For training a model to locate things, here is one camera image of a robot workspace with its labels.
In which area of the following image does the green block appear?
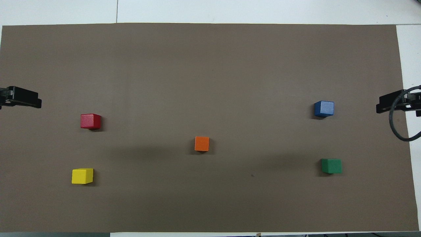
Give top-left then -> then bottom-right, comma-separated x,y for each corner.
321,158 -> 342,174

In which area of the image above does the brown table mat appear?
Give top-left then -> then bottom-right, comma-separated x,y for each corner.
0,23 -> 420,233

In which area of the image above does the orange block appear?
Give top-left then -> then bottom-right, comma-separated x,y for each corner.
194,137 -> 210,152

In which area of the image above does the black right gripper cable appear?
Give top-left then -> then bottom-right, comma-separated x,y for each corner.
389,85 -> 421,142

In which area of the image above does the red block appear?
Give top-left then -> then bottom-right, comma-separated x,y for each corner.
80,114 -> 102,130

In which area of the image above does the blue block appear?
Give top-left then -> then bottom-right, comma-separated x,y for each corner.
314,101 -> 334,118

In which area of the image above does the yellow block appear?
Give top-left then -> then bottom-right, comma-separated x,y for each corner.
71,168 -> 94,185

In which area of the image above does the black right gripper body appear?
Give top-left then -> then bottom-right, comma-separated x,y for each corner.
408,92 -> 421,117

